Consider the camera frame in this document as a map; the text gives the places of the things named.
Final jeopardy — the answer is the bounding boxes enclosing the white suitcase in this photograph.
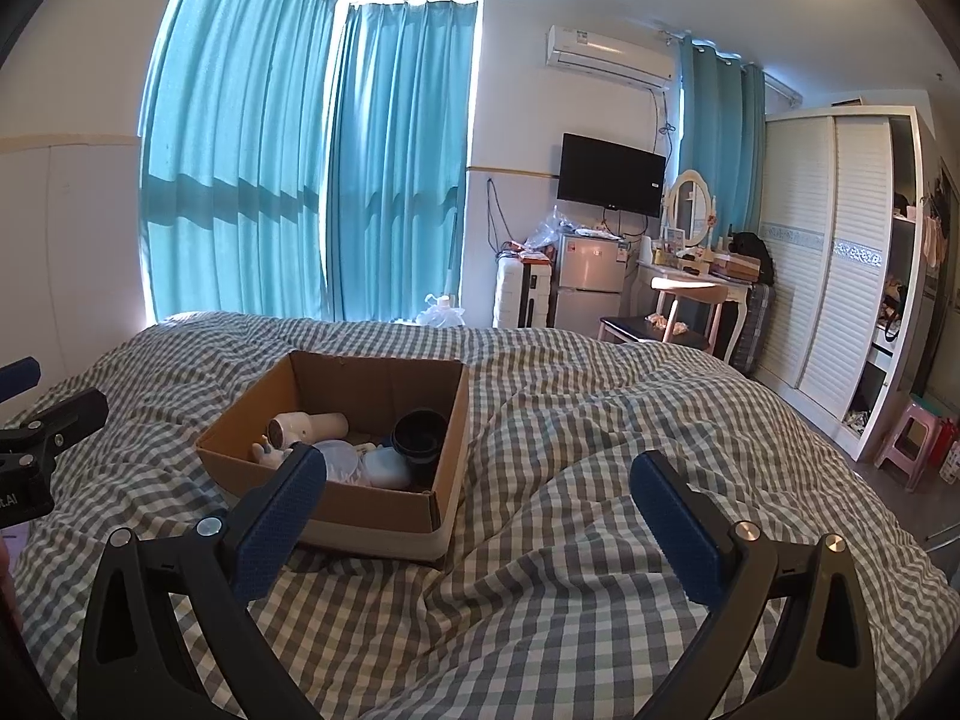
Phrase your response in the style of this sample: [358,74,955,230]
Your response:
[493,255,556,329]

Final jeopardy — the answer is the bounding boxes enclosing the white air conditioner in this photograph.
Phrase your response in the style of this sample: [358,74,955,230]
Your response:
[545,24,674,91]

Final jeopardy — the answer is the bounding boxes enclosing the pink wooden chair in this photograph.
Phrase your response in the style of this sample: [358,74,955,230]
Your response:
[651,277,730,353]

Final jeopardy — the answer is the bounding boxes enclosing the grey suitcase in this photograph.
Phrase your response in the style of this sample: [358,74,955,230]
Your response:
[731,281,773,376]

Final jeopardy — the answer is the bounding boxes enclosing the clear water jug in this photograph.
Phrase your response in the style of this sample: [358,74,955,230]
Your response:
[420,294,466,329]

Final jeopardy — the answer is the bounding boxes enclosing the black plastic jar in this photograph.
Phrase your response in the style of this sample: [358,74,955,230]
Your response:
[390,409,451,477]

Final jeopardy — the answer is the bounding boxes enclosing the oval white vanity mirror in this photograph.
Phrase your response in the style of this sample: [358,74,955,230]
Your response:
[664,170,713,248]

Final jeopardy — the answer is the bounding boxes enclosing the white plug-in device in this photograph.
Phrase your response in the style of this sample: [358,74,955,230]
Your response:
[266,411,350,449]

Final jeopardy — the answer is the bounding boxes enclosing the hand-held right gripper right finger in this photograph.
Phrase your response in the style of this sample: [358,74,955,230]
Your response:
[630,450,878,720]

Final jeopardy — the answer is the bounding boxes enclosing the white plush bunny toy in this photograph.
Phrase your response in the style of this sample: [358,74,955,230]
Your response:
[251,439,301,470]

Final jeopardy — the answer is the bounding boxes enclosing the grey checkered blanket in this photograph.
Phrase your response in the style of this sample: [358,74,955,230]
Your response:
[0,311,960,720]

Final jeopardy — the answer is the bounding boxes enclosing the pink plastic stool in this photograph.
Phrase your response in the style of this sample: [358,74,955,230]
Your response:
[874,399,946,492]

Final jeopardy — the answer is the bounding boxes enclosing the small silver fridge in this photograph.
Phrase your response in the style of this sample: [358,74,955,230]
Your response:
[553,231,625,338]

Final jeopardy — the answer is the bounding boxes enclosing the black wall television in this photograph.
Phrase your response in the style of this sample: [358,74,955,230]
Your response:
[556,133,667,216]

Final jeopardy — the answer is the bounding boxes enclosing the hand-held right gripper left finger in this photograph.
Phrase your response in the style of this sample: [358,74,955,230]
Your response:
[77,441,327,720]

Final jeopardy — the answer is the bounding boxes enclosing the white slatted wardrobe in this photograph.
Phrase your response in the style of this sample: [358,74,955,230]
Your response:
[754,106,942,458]

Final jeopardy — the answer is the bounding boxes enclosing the narrow turquoise curtain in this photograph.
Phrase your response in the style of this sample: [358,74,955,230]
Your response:
[677,37,767,241]

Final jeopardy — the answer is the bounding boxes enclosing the blue cotton pad packet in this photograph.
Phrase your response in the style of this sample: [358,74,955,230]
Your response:
[360,446,413,491]

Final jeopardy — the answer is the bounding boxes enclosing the brown cardboard box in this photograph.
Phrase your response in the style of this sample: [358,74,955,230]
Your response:
[195,350,471,563]

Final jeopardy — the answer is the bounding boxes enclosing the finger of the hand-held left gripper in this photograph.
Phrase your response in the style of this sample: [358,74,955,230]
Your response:
[0,388,110,458]
[0,358,41,402]

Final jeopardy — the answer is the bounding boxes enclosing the white dressing table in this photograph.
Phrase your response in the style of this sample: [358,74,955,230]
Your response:
[634,255,751,361]

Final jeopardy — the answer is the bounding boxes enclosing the clear plastic bags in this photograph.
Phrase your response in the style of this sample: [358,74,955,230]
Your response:
[525,206,578,252]

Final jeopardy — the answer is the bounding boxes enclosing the wide turquoise curtain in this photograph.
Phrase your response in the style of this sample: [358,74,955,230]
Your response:
[139,0,342,325]

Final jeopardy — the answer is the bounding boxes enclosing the round cotton swab container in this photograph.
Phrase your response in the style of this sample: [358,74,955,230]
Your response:
[315,441,368,485]

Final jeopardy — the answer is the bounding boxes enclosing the black bag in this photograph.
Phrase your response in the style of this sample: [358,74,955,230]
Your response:
[729,231,775,286]

